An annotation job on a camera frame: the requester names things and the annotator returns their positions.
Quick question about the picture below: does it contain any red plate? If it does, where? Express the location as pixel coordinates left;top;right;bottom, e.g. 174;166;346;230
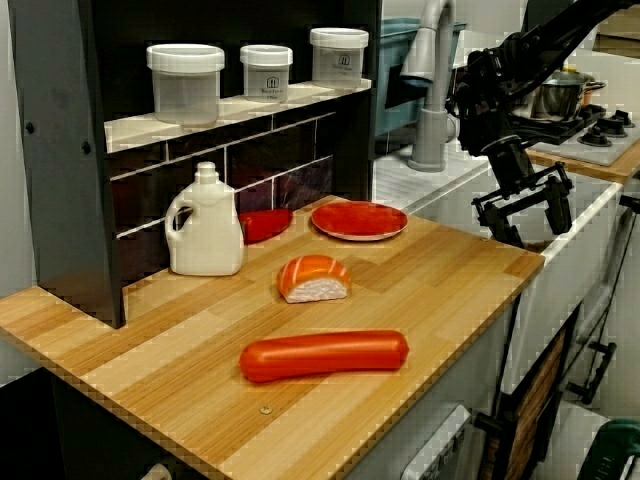
310;200;409;243

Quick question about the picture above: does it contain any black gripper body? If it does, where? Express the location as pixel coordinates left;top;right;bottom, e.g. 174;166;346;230
472;134;574;214

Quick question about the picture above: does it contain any black framed oven door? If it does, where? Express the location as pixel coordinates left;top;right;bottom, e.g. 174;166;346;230
473;304;584;480

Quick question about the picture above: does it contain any thin black hanging cable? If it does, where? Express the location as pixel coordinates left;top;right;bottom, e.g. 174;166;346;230
574;194;640;351

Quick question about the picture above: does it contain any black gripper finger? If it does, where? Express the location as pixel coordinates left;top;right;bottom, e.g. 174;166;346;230
544;180;575;235
480;202;526;248

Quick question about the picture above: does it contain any blue plastic bin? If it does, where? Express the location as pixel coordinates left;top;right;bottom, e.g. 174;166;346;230
374;17;469;139

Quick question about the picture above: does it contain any small clear jar white lid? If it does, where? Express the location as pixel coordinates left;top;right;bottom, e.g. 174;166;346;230
239;44;294;104
309;27;370;89

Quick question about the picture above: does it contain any white toy sink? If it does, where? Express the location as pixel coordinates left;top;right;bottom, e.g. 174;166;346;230
372;137;626;411

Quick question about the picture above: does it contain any grey hob panel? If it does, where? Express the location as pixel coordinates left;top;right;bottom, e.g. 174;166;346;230
529;107;640;167

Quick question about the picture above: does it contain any black oven door handle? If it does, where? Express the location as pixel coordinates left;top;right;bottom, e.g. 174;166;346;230
567;339;619;405

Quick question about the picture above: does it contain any white detergent bottle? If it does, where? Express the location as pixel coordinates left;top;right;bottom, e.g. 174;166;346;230
164;161;246;276

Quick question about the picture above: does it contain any dark grey shelf unit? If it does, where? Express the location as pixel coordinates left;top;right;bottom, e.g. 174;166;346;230
9;0;384;330

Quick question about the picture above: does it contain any red toy pepper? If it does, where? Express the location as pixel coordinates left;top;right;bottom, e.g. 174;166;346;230
237;208;295;245

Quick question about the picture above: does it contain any white appliance front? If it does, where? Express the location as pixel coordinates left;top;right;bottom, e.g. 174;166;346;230
399;403;475;480

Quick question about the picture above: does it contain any black stove grate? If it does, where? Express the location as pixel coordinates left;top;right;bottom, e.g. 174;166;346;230
514;104;609;146

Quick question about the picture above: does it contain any steel cooking pot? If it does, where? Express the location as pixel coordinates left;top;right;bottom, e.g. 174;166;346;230
527;69;607;123

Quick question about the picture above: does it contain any orange toy sausage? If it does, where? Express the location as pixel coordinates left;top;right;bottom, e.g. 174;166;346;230
238;329;411;385

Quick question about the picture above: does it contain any green object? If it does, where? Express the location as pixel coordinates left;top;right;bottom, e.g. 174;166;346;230
594;418;640;480

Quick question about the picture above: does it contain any black stove knob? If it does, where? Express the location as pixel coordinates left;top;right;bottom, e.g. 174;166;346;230
578;124;613;148
602;109;630;137

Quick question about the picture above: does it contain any toy salmon sushi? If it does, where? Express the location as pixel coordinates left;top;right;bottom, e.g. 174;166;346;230
277;254;353;304

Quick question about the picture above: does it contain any large clear jar white lid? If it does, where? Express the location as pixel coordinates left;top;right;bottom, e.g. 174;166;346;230
145;43;226;126

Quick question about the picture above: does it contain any grey toy faucet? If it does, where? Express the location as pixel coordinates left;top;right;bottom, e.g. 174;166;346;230
399;0;459;174

